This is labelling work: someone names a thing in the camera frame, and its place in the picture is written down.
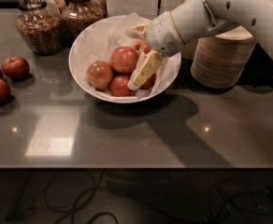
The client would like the front centre red apple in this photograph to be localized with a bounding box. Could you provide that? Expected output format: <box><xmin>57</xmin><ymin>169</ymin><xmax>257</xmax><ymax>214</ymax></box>
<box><xmin>108</xmin><ymin>75</ymin><xmax>136</xmax><ymax>97</ymax></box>

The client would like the right glass granola jar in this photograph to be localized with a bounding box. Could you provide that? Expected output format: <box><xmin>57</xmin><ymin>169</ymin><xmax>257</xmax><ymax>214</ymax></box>
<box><xmin>62</xmin><ymin>0</ymin><xmax>104</xmax><ymax>39</ymax></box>

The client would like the back stack of paper bowls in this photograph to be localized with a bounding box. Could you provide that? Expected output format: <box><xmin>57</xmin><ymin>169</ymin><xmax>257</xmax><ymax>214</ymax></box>
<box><xmin>181</xmin><ymin>0</ymin><xmax>198</xmax><ymax>60</ymax></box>

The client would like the black cable under table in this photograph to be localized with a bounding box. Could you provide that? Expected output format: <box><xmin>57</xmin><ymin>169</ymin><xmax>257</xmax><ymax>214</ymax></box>
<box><xmin>42</xmin><ymin>169</ymin><xmax>121</xmax><ymax>224</ymax></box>

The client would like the glass granola jar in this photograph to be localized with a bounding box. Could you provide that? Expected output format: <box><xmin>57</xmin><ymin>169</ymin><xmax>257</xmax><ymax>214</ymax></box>
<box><xmin>15</xmin><ymin>0</ymin><xmax>63</xmax><ymax>55</ymax></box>
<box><xmin>62</xmin><ymin>0</ymin><xmax>104</xmax><ymax>39</ymax></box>

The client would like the top centre red apple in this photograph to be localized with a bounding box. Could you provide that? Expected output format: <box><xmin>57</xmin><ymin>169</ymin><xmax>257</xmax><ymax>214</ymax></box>
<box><xmin>110</xmin><ymin>46</ymin><xmax>139</xmax><ymax>74</ymax></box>

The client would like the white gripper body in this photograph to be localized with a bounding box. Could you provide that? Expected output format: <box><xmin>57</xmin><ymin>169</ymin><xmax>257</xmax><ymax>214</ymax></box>
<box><xmin>146</xmin><ymin>11</ymin><xmax>185</xmax><ymax>57</ymax></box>

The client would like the left glass granola jar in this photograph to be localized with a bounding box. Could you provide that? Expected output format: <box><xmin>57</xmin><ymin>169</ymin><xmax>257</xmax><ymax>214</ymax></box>
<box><xmin>15</xmin><ymin>0</ymin><xmax>63</xmax><ymax>55</ymax></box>

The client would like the stack of paper bowls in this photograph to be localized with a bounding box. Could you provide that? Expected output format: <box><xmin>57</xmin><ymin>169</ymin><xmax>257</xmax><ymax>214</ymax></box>
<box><xmin>191</xmin><ymin>26</ymin><xmax>256</xmax><ymax>90</ymax></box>
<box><xmin>181</xmin><ymin>0</ymin><xmax>198</xmax><ymax>60</ymax></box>

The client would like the white paper bowl liner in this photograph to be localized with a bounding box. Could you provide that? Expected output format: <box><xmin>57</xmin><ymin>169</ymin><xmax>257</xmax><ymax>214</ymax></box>
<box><xmin>75</xmin><ymin>11</ymin><xmax>174</xmax><ymax>100</ymax></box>

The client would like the front stack of paper bowls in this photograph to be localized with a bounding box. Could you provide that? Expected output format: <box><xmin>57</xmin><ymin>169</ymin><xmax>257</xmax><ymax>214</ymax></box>
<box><xmin>191</xmin><ymin>26</ymin><xmax>256</xmax><ymax>90</ymax></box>

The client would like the right front red apple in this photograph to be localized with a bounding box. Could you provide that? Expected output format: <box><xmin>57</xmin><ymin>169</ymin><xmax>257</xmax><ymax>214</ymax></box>
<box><xmin>140</xmin><ymin>74</ymin><xmax>156</xmax><ymax>90</ymax></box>

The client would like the white bowl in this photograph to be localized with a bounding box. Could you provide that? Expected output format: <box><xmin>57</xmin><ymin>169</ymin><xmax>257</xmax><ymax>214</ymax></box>
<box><xmin>67</xmin><ymin>14</ymin><xmax>182</xmax><ymax>105</ymax></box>

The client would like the red apple on table back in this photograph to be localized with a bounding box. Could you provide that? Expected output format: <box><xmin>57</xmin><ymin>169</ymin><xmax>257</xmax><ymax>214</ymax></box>
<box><xmin>2</xmin><ymin>57</ymin><xmax>30</xmax><ymax>80</ymax></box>

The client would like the back right red apple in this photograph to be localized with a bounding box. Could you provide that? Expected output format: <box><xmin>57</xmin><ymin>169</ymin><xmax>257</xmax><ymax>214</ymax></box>
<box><xmin>130</xmin><ymin>40</ymin><xmax>151</xmax><ymax>55</ymax></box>

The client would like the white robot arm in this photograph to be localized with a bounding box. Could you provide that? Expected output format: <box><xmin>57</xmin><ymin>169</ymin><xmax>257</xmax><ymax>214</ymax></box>
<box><xmin>128</xmin><ymin>0</ymin><xmax>273</xmax><ymax>91</ymax></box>

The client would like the left yellowish red apple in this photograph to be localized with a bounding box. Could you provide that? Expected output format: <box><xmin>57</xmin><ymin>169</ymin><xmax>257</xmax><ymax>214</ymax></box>
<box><xmin>86</xmin><ymin>61</ymin><xmax>113</xmax><ymax>90</ymax></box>

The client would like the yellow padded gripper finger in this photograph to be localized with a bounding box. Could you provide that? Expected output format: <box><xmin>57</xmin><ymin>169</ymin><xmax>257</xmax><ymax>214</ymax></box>
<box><xmin>127</xmin><ymin>50</ymin><xmax>164</xmax><ymax>91</ymax></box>
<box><xmin>126</xmin><ymin>23</ymin><xmax>149</xmax><ymax>40</ymax></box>

